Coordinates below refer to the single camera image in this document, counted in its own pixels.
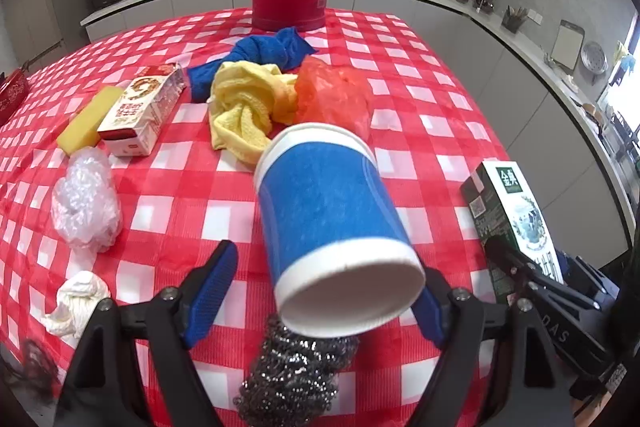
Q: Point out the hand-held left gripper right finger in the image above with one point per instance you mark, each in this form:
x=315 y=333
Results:
x=431 y=309

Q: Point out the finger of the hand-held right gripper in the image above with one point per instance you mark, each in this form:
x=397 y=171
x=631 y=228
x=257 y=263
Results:
x=505 y=257
x=595 y=277

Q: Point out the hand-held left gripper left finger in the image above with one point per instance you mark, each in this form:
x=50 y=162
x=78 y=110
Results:
x=212 y=292

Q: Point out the green drink carton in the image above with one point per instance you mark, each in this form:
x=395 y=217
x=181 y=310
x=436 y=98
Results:
x=520 y=217

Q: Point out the blue paper cup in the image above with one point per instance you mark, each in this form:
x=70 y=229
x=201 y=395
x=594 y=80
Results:
x=325 y=207

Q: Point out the yellow cloth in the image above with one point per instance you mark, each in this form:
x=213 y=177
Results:
x=240 y=102

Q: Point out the red checkered tablecloth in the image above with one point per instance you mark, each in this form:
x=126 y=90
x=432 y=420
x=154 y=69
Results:
x=175 y=207

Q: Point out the steel wool scrubber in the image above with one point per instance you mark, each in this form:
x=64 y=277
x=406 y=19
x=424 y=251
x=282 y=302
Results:
x=290 y=377

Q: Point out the crumpled white tissue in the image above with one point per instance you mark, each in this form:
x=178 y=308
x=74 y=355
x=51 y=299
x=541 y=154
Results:
x=75 y=302

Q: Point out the crumpled clear plastic bag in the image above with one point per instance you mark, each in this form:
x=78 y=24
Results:
x=85 y=202

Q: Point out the dark hair clump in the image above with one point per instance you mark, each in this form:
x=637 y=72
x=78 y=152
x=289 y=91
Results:
x=35 y=367

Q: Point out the red and white carton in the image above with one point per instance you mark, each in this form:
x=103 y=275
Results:
x=140 y=107

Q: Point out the yellow sponge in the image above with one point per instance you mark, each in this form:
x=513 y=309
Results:
x=87 y=122

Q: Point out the yellow rubber gloves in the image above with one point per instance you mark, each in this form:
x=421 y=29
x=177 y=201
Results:
x=622 y=62

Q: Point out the round metal steamer tray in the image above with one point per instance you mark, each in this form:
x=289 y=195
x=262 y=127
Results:
x=594 y=57

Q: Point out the white cutting board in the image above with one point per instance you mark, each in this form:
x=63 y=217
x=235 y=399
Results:
x=567 y=47

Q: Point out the orange plastic bag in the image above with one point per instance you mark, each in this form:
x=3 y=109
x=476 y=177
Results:
x=330 y=92

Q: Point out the black chopstick holder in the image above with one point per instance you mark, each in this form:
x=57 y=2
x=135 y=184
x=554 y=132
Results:
x=514 y=22

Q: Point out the blue cloth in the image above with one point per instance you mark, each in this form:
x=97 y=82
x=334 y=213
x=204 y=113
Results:
x=265 y=49

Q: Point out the red patterned pot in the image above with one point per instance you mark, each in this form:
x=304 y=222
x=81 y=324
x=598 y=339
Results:
x=12 y=94

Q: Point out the grey refrigerator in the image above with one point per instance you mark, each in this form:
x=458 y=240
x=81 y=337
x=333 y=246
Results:
x=45 y=2

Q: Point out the white wall outlet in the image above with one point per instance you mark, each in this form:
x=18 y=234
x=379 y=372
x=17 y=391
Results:
x=535 y=17

